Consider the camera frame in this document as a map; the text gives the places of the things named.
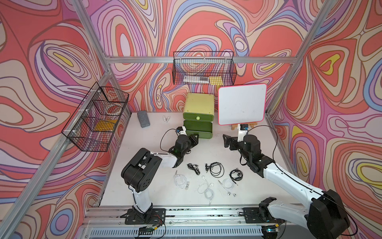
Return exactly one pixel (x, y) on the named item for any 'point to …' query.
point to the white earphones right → (228, 184)
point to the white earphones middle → (205, 188)
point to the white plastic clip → (165, 119)
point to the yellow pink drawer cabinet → (199, 102)
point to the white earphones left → (180, 180)
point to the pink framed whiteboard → (241, 104)
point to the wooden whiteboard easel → (251, 124)
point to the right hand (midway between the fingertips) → (231, 138)
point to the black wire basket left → (91, 127)
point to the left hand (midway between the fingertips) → (201, 135)
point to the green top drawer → (198, 116)
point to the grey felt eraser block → (143, 118)
